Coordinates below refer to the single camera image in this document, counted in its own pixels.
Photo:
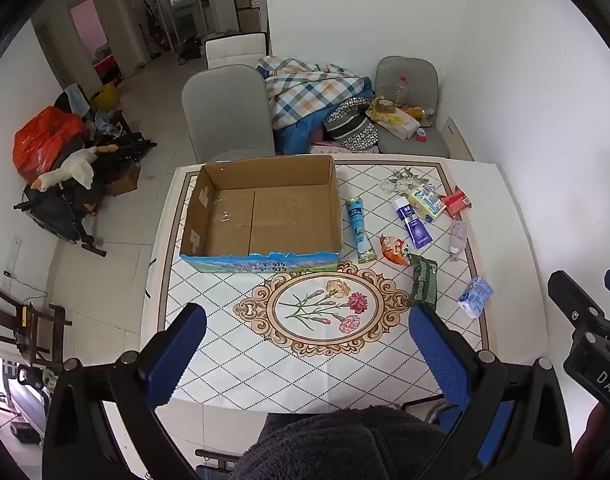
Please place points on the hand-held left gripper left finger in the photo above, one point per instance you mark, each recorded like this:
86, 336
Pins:
177, 355

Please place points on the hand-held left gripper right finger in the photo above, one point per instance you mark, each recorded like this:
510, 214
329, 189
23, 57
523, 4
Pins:
440, 355

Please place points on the blue white tissue pack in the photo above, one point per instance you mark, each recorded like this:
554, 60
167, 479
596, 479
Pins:
476, 296

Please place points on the green snack packet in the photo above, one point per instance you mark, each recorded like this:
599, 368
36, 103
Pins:
424, 280

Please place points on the orange snack packet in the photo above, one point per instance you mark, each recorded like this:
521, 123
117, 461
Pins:
395, 250

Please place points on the purple white packet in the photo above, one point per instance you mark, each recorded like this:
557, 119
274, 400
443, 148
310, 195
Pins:
415, 230

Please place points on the long blue stick packet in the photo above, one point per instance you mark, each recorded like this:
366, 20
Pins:
359, 230

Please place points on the yellow tissue pack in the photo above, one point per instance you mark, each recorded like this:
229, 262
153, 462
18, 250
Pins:
425, 205

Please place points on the red snack packet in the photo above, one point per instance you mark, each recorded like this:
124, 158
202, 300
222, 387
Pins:
455, 202

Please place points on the dark fleece clothing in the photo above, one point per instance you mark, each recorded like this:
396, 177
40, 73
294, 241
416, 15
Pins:
335, 445

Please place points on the dark wooden chair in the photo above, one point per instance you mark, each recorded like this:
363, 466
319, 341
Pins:
40, 320

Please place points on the black box device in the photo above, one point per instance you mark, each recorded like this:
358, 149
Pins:
25, 432

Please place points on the small brown cardboard box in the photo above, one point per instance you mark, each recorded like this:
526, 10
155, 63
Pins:
125, 180

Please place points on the black folded stroller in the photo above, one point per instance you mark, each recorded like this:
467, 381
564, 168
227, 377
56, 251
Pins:
60, 210

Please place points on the white goose plush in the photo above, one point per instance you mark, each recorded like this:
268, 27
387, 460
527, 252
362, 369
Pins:
75, 167

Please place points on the small red box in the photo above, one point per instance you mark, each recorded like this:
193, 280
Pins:
421, 134

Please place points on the pink patterned cloth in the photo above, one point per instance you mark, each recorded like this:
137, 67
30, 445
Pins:
330, 148

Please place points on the yellow paper package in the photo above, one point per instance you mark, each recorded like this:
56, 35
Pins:
395, 120

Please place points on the black white patterned cloth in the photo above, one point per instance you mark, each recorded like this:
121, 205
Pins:
355, 125

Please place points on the blue blanket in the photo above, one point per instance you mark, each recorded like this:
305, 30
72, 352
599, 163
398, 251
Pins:
295, 137

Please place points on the grey fabric chair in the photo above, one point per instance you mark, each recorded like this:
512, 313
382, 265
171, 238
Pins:
410, 67
225, 110

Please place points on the red plastic bag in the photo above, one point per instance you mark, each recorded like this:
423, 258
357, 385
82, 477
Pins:
40, 145

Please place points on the clear oil bottle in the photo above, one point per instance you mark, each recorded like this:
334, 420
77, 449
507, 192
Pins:
397, 91

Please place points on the yellow bag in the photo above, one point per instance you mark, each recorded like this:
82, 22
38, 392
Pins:
105, 97

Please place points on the light blue cloth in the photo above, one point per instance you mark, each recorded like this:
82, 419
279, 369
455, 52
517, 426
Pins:
77, 100

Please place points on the red cloth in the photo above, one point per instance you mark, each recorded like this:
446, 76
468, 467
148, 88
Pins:
105, 67

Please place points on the plaid blanket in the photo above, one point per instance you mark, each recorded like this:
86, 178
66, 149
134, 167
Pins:
305, 85

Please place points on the black bag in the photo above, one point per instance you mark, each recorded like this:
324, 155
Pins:
189, 50

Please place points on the white chair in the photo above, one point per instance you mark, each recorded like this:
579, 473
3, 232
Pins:
235, 45

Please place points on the white wall outlet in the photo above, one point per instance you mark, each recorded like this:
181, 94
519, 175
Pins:
457, 137
16, 252

